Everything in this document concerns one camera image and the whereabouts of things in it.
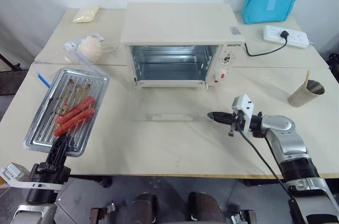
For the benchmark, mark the white power strip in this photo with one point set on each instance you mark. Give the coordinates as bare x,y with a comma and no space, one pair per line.
296,36

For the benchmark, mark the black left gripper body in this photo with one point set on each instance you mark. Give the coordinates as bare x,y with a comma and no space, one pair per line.
50,173

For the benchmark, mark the dark rounded shape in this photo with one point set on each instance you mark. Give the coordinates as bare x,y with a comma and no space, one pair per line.
143,209
205,208

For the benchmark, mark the red white timer knob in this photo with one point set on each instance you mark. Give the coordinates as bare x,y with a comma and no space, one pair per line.
220,76

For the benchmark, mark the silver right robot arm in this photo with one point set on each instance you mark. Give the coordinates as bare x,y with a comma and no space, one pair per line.
288,139

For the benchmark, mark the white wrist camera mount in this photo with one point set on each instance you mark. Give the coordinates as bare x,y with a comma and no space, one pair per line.
13,176
246,107

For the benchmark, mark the glass oven door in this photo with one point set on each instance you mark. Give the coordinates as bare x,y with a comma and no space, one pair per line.
172,102

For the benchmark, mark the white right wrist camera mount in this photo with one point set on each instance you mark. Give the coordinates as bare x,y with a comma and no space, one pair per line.
246,107

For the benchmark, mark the red sausage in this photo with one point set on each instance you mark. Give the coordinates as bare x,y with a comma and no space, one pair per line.
76,120
79,107

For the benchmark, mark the clear plastic zip bag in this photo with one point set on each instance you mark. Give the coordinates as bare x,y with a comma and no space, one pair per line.
70,48

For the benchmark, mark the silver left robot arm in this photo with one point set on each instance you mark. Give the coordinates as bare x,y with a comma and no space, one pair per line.
37,208

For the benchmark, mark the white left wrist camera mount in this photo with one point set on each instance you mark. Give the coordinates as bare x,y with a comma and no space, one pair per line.
13,176

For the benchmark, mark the white mesh bath sponge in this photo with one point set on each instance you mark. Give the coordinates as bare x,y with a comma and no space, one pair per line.
90,48

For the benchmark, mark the stainless steel cup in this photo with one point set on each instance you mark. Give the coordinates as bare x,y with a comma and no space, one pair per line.
304,95

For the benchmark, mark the cream toaster oven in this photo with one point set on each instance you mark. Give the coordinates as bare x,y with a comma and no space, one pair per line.
174,22

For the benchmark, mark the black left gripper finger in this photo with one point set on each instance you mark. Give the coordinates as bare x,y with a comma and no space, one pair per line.
54,152
64,150

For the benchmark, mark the blue white plastic strip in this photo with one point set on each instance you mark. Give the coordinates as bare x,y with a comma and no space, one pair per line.
43,80

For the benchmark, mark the silver ribbed baking tray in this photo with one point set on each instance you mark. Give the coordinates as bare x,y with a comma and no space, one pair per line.
76,81

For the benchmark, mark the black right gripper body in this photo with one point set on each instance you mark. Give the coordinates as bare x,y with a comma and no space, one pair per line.
238,123

